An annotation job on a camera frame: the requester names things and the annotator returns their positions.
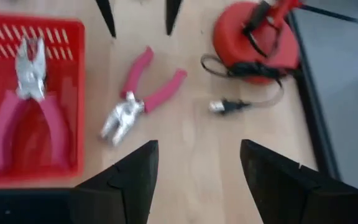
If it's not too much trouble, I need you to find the red plastic basket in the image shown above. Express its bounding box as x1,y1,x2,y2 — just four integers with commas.
0,11,86,187

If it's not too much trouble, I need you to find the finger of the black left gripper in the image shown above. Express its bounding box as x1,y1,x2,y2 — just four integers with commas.
165,0,183,36
94,0,117,39

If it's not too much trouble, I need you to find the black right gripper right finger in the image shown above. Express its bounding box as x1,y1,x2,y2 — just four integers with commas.
239,139,358,224

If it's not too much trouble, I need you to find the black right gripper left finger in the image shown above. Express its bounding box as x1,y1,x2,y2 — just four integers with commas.
69,139,160,224

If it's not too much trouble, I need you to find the red desk lamp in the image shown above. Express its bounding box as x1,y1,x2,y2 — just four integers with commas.
212,0,304,85

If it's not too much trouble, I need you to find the black lamp power cable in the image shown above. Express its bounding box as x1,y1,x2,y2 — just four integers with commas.
200,53,285,115

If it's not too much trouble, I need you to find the pink-handled metal hole punch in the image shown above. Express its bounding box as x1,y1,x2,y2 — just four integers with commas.
99,45,188,147
0,36,71,174

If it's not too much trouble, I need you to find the black metal table frame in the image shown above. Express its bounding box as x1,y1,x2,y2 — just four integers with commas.
287,4,358,187

